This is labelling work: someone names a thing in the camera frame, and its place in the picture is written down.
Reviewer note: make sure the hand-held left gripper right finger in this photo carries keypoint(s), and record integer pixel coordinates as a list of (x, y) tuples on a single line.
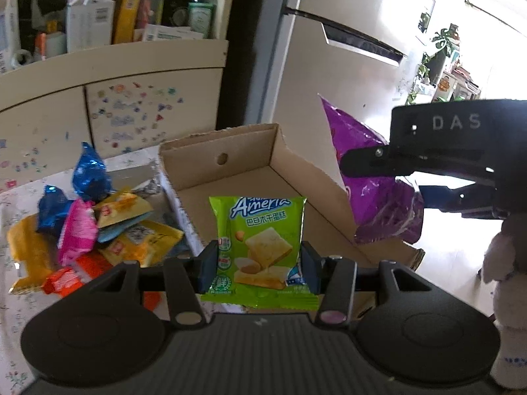
[(311, 271)]

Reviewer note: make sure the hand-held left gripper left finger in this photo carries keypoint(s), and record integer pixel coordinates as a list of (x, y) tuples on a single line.
[(208, 265)]

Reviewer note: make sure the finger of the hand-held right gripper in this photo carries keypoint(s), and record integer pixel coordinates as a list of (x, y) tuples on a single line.
[(370, 161), (453, 199)]

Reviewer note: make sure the purple snack bag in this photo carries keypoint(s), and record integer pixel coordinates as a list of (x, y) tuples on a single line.
[(370, 201)]

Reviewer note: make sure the green cake snack packet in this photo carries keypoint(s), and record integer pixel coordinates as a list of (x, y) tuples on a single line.
[(263, 230)]

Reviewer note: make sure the yellow waffle snack packet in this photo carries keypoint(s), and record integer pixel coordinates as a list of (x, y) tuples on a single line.
[(144, 245), (121, 208)]

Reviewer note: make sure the brown cardboard box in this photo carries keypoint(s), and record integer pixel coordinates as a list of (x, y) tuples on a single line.
[(247, 148)]

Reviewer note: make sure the small leafy plant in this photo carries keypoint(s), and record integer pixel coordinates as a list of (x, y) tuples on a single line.
[(418, 78)]

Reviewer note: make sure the white refrigerator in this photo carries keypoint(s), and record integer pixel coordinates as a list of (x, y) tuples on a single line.
[(329, 90)]

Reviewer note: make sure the potted green plant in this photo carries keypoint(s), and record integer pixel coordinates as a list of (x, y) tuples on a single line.
[(446, 39)]

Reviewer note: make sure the light blue snack packet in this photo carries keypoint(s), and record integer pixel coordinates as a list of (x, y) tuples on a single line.
[(111, 234)]

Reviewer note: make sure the silver foil snack packet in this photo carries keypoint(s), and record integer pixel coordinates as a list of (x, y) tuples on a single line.
[(142, 183)]

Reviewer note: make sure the pink snack packet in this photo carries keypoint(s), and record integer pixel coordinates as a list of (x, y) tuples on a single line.
[(78, 234)]

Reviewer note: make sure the red orange snack packet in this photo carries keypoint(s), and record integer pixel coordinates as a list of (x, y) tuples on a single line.
[(61, 282)]

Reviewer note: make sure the large blue foil snack packet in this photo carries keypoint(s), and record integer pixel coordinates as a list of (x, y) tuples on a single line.
[(90, 173)]

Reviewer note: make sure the small blue foil snack packet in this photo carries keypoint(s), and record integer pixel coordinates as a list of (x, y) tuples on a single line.
[(51, 210)]

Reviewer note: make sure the large orange-yellow snack packet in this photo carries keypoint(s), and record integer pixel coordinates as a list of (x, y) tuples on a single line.
[(31, 255)]

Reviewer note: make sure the green glass bottle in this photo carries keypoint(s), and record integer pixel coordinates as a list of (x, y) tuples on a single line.
[(201, 14)]

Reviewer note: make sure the cream cabinet with stickers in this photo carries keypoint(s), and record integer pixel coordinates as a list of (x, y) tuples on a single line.
[(49, 103)]

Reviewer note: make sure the flat white box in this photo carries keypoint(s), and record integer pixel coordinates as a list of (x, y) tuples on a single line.
[(169, 33)]

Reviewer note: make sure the tall yellow box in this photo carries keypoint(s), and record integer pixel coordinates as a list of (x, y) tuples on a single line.
[(125, 18)]

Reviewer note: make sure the colourful striped boxes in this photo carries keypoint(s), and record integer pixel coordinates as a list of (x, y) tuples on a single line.
[(150, 4)]

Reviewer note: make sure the white paper bag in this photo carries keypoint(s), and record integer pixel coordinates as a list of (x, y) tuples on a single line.
[(88, 20)]

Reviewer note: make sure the small orange white bottle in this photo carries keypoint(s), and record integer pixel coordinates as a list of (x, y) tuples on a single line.
[(49, 41)]

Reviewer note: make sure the tape roll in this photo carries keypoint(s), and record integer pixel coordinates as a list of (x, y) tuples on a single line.
[(22, 58)]

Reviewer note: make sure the white plastic jug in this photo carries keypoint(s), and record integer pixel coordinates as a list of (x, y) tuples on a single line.
[(47, 2)]

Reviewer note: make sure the white blue printed bag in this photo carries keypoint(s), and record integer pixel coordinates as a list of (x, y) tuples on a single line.
[(8, 28)]

